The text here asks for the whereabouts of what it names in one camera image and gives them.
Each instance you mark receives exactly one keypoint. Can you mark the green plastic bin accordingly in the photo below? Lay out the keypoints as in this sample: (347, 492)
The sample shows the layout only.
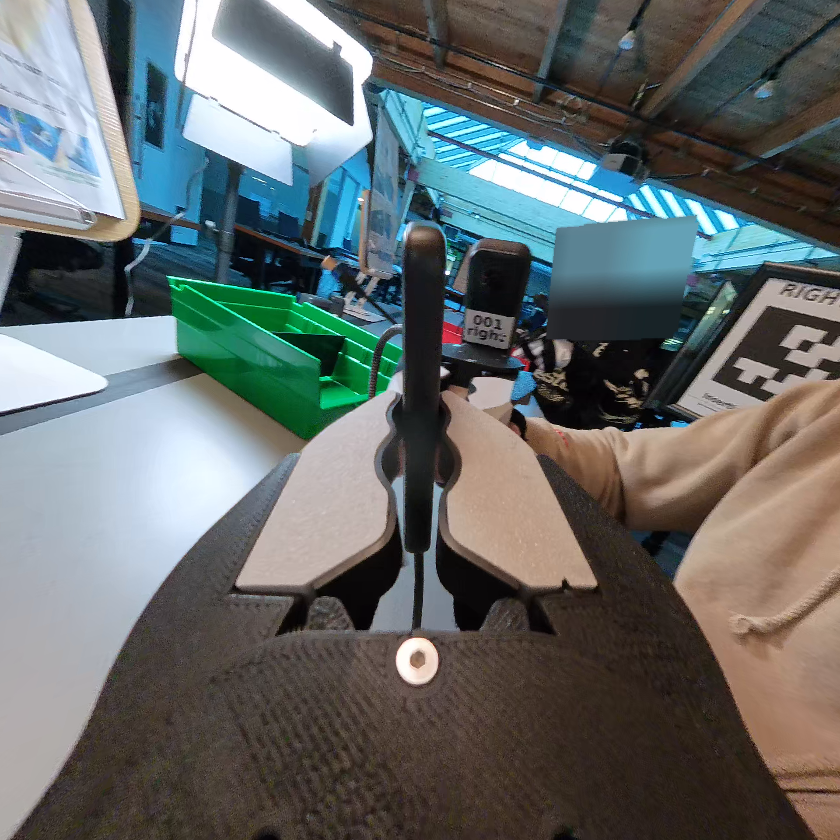
(249, 354)

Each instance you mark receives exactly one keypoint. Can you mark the white light panel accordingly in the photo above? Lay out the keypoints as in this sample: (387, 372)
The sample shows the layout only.
(262, 111)

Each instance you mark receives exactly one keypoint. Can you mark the instruction sheet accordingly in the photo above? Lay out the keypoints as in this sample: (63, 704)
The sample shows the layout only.
(46, 118)

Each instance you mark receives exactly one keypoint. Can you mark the framed marker sign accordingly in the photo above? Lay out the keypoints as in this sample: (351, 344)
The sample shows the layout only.
(754, 354)

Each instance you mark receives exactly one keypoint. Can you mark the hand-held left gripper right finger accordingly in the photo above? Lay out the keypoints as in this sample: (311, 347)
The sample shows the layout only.
(518, 518)

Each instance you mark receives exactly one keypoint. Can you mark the black metal pole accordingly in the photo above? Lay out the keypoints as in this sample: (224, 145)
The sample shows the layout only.
(227, 223)

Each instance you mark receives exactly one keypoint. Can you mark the black rounded USB hub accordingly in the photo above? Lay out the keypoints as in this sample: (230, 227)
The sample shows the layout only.
(421, 328)

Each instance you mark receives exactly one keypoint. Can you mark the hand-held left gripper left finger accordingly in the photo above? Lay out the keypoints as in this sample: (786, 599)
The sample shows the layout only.
(315, 518)

